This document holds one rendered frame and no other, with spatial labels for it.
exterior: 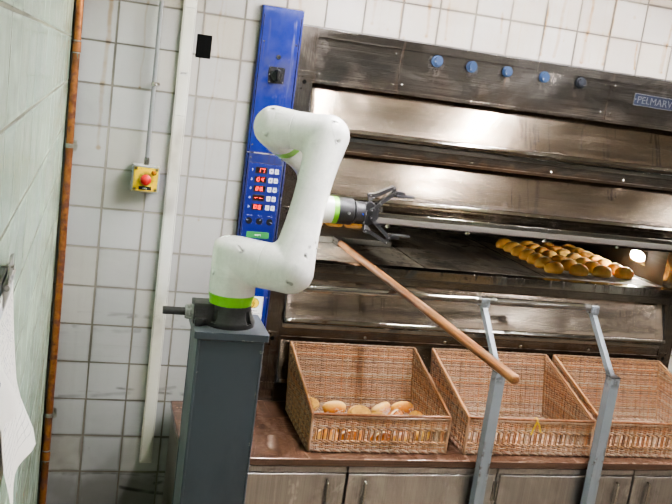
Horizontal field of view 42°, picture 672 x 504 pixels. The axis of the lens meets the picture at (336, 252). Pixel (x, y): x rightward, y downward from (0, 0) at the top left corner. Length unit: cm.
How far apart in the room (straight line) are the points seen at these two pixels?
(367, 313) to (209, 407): 133
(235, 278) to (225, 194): 107
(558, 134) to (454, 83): 52
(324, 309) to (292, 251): 128
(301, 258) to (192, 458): 65
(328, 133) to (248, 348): 64
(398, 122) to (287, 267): 136
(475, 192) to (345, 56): 79
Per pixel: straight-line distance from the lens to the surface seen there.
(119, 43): 337
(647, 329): 429
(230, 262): 240
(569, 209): 392
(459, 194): 369
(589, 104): 393
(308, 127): 248
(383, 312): 369
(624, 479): 381
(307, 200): 241
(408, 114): 359
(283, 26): 341
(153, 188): 334
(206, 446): 254
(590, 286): 407
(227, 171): 343
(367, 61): 353
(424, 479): 340
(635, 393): 428
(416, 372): 371
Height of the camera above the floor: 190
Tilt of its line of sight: 11 degrees down
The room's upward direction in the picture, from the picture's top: 8 degrees clockwise
